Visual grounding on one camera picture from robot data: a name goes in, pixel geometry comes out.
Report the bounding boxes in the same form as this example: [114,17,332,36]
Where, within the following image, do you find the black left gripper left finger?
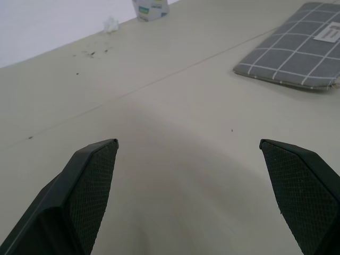
[0,138,120,255]

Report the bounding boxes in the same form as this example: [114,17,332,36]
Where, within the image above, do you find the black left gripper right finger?
[259,138,340,255]

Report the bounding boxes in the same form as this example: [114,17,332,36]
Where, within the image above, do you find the beige cloth pouch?
[233,2,340,91]

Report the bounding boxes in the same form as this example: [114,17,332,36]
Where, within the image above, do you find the crumpled white tissue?
[103,15,120,34]

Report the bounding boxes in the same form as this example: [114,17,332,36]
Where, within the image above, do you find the white printed tape roll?
[132,0,170,22]

